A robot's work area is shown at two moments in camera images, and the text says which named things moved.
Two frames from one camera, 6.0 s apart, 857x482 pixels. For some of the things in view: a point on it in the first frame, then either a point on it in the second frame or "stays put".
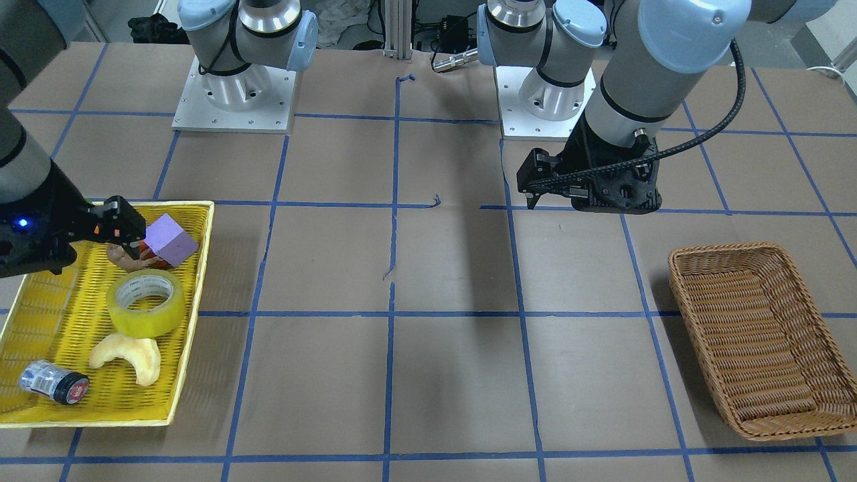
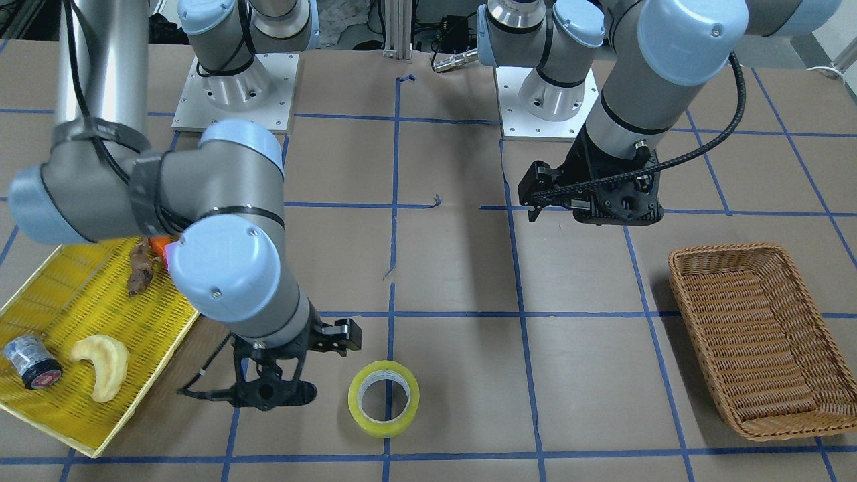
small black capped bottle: (54, 381) to (37, 367)
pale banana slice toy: (143, 353) to (110, 360)
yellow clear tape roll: (132, 284) to (379, 370)
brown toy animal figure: (118, 256) to (141, 271)
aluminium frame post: (398, 39) stays put
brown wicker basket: (762, 341) stays put
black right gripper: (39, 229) to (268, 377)
